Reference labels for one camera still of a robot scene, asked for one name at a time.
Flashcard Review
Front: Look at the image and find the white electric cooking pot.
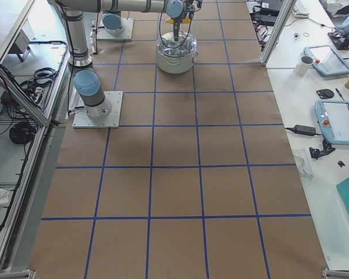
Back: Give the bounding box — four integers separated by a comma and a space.
156, 48, 198, 74

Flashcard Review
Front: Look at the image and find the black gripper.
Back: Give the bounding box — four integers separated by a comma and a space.
183, 0, 195, 18
172, 16, 181, 41

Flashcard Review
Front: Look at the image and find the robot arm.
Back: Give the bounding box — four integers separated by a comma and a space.
52, 1, 184, 117
102, 0, 196, 41

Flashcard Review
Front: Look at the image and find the black round disc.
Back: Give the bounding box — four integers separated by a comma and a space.
316, 88, 334, 99

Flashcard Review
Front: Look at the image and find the white mug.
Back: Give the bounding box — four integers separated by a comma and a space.
293, 55, 314, 76

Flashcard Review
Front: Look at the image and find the far blue teach pendant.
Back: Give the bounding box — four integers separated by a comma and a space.
304, 45, 349, 77

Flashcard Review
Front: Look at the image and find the clear plastic box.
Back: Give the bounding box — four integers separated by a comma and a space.
291, 148, 314, 179

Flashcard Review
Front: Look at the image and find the near blue teach pendant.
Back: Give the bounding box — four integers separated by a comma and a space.
315, 100, 349, 145

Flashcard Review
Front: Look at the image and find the brown paper table cover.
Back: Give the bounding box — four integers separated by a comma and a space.
29, 1, 326, 278

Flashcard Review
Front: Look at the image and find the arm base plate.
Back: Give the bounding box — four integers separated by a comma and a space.
97, 17, 134, 41
72, 91, 123, 128

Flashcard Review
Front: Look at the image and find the blue teach pendant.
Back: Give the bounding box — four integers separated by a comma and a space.
304, 45, 349, 77
315, 100, 349, 145

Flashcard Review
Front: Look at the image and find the glass pot lid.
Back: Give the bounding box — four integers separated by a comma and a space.
156, 31, 197, 58

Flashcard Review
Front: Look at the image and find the black power adapter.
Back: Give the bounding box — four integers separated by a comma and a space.
293, 124, 317, 137

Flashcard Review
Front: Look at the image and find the aluminium frame post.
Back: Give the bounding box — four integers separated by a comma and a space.
259, 0, 295, 66

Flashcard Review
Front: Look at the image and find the yellow corn cob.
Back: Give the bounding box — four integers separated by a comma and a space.
165, 15, 191, 24

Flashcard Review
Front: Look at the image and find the black bracket part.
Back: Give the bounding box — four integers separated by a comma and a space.
309, 139, 336, 160

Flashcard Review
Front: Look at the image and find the black pen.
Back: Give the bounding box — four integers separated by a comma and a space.
335, 88, 345, 101

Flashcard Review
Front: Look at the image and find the coiled black cable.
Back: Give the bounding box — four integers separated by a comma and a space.
9, 121, 37, 145

